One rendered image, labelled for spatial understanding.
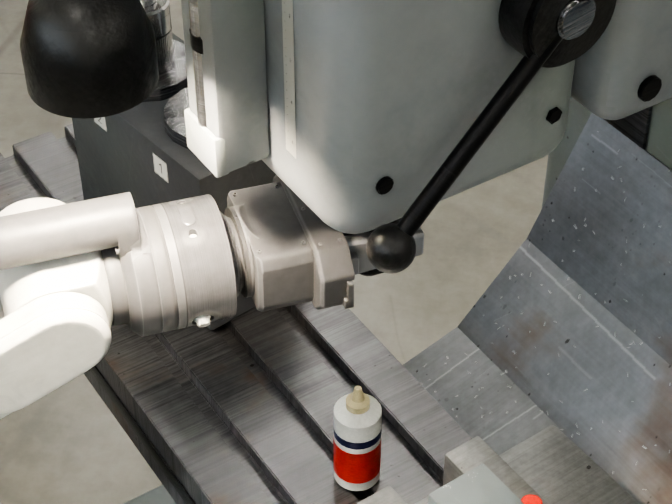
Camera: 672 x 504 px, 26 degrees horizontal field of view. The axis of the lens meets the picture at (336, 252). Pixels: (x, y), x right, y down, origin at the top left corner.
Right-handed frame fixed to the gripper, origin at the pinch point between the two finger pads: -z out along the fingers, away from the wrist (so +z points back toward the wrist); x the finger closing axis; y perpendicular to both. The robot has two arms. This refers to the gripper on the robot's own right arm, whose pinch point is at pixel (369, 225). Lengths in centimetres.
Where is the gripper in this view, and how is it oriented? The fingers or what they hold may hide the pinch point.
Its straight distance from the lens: 104.5
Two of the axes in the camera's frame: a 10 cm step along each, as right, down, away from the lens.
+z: -9.5, 2.0, -2.4
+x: -3.1, -6.3, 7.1
